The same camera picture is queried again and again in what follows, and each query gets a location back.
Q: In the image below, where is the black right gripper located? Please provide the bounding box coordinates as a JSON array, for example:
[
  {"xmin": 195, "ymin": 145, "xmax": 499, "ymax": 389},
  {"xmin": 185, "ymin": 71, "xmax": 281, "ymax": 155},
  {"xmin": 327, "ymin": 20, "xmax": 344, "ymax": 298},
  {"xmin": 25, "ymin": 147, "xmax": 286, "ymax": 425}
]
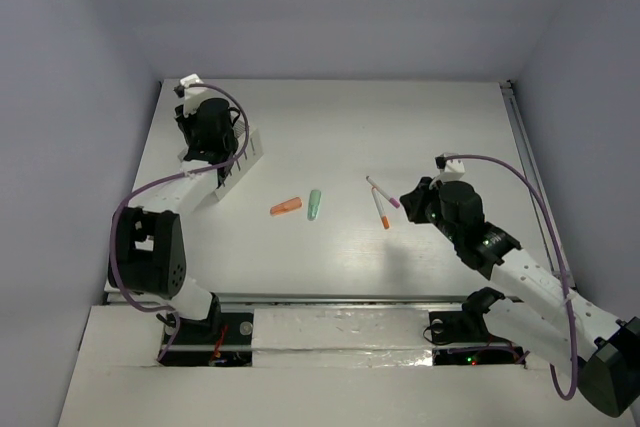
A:
[{"xmin": 400, "ymin": 175, "xmax": 461, "ymax": 243}]

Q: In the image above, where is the orange capped white marker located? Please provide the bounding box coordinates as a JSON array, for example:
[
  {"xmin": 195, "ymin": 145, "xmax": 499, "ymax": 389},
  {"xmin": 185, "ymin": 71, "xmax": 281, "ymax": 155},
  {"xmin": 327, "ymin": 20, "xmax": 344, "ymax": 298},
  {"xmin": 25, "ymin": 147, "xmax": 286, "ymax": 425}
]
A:
[{"xmin": 371, "ymin": 187, "xmax": 390, "ymax": 230}]

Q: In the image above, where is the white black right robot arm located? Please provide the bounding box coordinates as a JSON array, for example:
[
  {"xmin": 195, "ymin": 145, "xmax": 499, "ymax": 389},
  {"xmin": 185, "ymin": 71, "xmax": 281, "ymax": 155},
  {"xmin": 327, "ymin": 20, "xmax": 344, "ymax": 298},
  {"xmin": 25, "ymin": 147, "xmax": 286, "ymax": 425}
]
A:
[{"xmin": 400, "ymin": 177, "xmax": 639, "ymax": 418}]

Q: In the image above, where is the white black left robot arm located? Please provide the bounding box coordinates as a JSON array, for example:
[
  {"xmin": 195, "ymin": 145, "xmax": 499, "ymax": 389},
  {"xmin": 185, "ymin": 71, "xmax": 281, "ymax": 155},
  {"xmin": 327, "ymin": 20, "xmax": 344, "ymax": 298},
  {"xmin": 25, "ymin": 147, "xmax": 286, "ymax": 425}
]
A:
[{"xmin": 108, "ymin": 94, "xmax": 251, "ymax": 342}]

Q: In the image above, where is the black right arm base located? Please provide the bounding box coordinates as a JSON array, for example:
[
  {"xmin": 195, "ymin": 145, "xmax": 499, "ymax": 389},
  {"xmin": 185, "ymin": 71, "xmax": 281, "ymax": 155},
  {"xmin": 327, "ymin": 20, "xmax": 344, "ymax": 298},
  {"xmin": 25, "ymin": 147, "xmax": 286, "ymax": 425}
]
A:
[{"xmin": 422, "ymin": 287, "xmax": 528, "ymax": 367}]

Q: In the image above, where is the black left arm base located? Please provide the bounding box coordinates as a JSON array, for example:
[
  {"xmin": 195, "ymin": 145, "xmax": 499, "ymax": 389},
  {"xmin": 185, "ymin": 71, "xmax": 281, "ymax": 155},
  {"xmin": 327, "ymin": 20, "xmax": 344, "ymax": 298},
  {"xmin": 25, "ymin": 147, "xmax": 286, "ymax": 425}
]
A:
[{"xmin": 159, "ymin": 298, "xmax": 254, "ymax": 368}]

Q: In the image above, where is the pink capped white marker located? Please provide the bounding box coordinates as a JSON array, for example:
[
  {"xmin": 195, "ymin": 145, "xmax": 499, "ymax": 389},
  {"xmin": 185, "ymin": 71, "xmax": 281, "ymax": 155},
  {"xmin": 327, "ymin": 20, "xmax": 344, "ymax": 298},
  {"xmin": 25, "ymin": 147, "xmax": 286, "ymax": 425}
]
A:
[{"xmin": 366, "ymin": 176, "xmax": 401, "ymax": 209}]

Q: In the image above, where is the white slotted organizer box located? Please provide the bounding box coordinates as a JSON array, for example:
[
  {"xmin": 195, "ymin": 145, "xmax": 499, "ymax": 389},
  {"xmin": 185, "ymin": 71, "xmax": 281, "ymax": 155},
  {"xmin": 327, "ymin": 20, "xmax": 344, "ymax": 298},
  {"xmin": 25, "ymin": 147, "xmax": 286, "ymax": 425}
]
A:
[{"xmin": 175, "ymin": 120, "xmax": 263, "ymax": 207}]

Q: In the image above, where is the green translucent correction tape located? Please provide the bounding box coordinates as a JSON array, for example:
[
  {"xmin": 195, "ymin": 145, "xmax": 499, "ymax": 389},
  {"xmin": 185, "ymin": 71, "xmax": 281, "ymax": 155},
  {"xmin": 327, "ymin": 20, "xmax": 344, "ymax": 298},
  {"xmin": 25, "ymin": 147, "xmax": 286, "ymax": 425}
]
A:
[{"xmin": 307, "ymin": 189, "xmax": 322, "ymax": 221}]

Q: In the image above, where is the orange translucent correction tape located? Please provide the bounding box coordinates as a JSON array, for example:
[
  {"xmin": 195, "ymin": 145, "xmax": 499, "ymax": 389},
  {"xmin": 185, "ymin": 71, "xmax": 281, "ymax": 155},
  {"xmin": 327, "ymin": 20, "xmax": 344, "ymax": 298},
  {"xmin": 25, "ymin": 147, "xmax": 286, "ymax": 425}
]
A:
[{"xmin": 270, "ymin": 197, "xmax": 303, "ymax": 216}]

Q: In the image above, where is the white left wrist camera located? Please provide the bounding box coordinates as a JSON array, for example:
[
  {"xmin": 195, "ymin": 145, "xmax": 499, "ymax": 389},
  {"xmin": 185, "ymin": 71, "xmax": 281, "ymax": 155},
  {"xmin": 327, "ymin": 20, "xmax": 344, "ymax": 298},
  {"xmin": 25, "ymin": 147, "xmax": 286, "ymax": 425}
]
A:
[{"xmin": 174, "ymin": 74, "xmax": 214, "ymax": 117}]

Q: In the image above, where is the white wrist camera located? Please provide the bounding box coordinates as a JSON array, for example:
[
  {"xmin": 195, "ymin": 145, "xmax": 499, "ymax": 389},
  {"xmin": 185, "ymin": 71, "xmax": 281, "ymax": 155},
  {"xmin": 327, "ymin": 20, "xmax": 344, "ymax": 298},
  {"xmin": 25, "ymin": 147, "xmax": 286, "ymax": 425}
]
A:
[
  {"xmin": 433, "ymin": 152, "xmax": 465, "ymax": 183},
  {"xmin": 174, "ymin": 74, "xmax": 214, "ymax": 117}
]

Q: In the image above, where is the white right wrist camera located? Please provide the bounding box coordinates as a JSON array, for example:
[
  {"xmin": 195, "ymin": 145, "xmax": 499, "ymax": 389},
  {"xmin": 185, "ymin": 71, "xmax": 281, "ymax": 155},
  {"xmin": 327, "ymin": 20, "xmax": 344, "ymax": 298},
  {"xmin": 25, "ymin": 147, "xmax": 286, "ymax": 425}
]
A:
[{"xmin": 433, "ymin": 152, "xmax": 465, "ymax": 183}]

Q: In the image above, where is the aluminium rail front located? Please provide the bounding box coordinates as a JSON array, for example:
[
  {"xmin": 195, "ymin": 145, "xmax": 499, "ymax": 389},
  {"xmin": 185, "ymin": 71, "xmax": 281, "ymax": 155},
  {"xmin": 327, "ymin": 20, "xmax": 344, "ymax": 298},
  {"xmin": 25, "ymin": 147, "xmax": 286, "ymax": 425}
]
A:
[{"xmin": 217, "ymin": 293, "xmax": 469, "ymax": 304}]

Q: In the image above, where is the aluminium rail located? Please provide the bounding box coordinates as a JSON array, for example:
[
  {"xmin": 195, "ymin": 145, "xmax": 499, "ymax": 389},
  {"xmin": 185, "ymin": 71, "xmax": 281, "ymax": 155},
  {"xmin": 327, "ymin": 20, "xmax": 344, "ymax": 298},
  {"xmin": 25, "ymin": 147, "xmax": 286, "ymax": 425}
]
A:
[
  {"xmin": 217, "ymin": 293, "xmax": 469, "ymax": 304},
  {"xmin": 499, "ymin": 80, "xmax": 576, "ymax": 289}
]

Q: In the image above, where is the aluminium rail right side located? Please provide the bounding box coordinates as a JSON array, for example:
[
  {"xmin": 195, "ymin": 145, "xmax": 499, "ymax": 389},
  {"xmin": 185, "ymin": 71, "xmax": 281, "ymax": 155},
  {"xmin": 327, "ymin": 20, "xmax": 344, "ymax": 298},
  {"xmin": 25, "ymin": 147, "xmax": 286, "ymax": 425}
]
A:
[{"xmin": 499, "ymin": 80, "xmax": 576, "ymax": 289}]

